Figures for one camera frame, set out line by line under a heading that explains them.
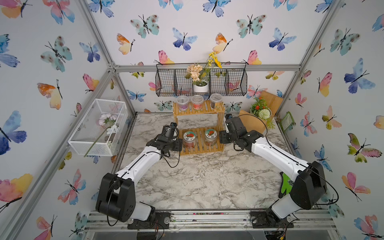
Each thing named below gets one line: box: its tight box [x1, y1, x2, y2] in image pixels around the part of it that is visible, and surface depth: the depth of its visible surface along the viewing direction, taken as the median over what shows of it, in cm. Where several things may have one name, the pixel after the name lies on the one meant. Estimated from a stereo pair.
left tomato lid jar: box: [183, 131, 196, 149], surface depth 95 cm
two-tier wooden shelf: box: [173, 100, 226, 156], surface depth 101 cm
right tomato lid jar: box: [204, 128, 218, 147], surface depth 97 cm
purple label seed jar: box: [176, 95, 189, 111], surface depth 82 cm
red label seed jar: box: [191, 94, 204, 111], surface depth 83 cm
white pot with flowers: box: [186, 52, 222, 93], surface depth 86 cm
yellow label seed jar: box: [209, 93, 223, 110], surface depth 84 cm
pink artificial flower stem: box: [84, 113, 118, 158], surface depth 75 cm
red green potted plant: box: [250, 96, 276, 129], surface depth 95 cm
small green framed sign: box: [280, 111, 295, 132], surface depth 113 cm
